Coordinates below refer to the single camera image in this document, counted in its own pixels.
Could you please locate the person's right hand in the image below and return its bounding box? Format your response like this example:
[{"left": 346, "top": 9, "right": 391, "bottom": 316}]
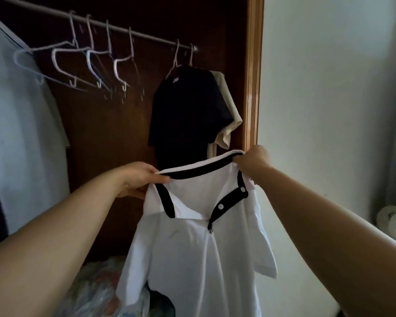
[{"left": 232, "top": 145, "right": 273, "bottom": 182}]

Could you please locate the person's left hand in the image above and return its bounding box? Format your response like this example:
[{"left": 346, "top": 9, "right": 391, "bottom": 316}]
[{"left": 114, "top": 161, "right": 171, "bottom": 200}]

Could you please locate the cream t-shirt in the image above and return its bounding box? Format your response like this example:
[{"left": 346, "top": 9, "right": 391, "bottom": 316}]
[{"left": 206, "top": 70, "right": 243, "bottom": 159}]

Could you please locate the black t-shirt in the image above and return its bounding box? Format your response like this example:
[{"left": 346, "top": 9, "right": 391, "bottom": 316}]
[{"left": 147, "top": 65, "right": 235, "bottom": 170}]

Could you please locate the white polo shirt black trim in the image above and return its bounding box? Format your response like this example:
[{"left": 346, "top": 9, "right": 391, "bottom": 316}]
[{"left": 115, "top": 149, "right": 278, "bottom": 317}]

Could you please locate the person's left forearm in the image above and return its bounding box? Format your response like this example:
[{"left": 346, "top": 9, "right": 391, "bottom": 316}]
[{"left": 0, "top": 168, "right": 146, "bottom": 317}]

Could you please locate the person's right forearm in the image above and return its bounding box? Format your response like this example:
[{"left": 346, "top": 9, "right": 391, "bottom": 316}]
[{"left": 250, "top": 165, "right": 396, "bottom": 317}]

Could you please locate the metal closet rod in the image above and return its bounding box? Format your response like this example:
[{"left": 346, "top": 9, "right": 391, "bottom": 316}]
[{"left": 0, "top": 0, "right": 198, "bottom": 53}]

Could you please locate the white shirt dark trim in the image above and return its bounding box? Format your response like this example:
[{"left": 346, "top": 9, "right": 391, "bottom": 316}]
[{"left": 0, "top": 15, "right": 70, "bottom": 251}]

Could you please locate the row of pastel hangers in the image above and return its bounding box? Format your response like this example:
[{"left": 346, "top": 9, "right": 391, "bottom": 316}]
[{"left": 13, "top": 10, "right": 114, "bottom": 100}]

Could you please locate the white standing fan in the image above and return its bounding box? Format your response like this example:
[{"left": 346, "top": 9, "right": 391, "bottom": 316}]
[{"left": 376, "top": 205, "right": 396, "bottom": 248}]

